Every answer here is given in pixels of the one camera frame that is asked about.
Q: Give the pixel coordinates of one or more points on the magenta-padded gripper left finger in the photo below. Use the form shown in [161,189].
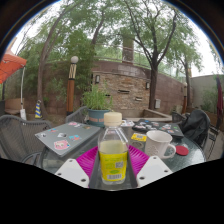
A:
[85,163]

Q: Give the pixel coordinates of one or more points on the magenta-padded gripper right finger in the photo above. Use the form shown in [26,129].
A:
[138,161]

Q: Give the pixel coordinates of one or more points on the yellow-labelled clear drink bottle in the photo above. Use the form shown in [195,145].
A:
[113,163]

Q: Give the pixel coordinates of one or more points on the yellow printed card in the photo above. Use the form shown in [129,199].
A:
[139,137]

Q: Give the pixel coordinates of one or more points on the white ceramic mug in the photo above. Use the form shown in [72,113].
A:
[156,145]

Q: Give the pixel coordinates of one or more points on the grey laptop with stickers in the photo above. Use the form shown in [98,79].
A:
[66,136]

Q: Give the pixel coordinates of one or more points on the white printed booklet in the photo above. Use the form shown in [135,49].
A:
[128,123]

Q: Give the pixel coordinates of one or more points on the dark laptop with stickers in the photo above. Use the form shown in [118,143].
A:
[160,127]

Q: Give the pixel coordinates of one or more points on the flat round red coaster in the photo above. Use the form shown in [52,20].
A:
[182,150]

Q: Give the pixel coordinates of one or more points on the green plant in teal pot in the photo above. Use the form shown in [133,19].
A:
[97,100]

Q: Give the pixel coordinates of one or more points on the black jacket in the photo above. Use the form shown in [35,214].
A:
[196,126]

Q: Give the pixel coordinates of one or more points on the blue yellow striped cone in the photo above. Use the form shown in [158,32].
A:
[38,111]

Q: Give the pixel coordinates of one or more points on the grey wicker armchair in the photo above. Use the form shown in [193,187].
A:
[20,136]

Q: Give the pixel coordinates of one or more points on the dark-trunked tall tree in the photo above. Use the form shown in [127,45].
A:
[153,86]

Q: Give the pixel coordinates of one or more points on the black metal chair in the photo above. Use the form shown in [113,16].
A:
[213,136]

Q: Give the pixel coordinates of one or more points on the leaning thin-trunked tree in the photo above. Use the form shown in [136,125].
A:
[40,83]

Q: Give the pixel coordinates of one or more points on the wooden planter bench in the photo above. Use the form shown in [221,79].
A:
[13,106]

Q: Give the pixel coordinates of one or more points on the folded maroon umbrella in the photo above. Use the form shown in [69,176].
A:
[220,100]

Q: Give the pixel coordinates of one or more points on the orange patio umbrella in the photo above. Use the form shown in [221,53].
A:
[11,65]

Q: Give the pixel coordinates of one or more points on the grey wall utility box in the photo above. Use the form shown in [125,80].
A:
[157,103]

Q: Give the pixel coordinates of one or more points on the wooden lamp post, globe light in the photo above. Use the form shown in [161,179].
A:
[71,93]

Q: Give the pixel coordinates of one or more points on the dark wall lantern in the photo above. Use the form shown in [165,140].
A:
[97,79]
[147,85]

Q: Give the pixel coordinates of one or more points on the slim wooden lamp post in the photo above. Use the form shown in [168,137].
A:
[184,100]

